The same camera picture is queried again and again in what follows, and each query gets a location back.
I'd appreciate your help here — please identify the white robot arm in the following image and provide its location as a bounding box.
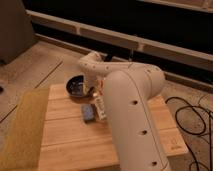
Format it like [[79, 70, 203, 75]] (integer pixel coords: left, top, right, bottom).
[[78, 52, 171, 171]]

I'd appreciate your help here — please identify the dark ceramic bowl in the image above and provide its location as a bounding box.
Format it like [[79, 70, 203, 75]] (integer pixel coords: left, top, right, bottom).
[[66, 75, 89, 98]]

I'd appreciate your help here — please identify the black cable on floor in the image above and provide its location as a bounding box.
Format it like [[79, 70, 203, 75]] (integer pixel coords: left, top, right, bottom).
[[164, 96, 213, 171]]

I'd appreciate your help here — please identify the blue rectangular block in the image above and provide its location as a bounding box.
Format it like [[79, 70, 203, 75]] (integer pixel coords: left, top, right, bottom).
[[81, 104, 95, 123]]

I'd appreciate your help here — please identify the grey cabinet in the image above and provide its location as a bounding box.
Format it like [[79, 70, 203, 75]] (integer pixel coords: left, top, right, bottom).
[[0, 0, 37, 64]]

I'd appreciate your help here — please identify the white window frame rail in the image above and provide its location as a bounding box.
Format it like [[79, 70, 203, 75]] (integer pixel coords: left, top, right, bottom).
[[27, 10, 213, 72]]

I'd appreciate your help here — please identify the white tube with label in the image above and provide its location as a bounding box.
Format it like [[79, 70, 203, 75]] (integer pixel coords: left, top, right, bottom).
[[93, 93, 106, 120]]

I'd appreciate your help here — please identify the orange small object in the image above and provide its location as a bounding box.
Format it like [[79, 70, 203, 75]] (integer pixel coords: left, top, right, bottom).
[[97, 80, 104, 95]]

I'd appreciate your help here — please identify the yellow green cloth mat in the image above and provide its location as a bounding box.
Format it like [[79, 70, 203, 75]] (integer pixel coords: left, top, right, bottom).
[[0, 89, 49, 171]]

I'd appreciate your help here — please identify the wooden board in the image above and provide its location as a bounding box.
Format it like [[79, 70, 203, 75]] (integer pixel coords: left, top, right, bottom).
[[38, 84, 188, 171]]

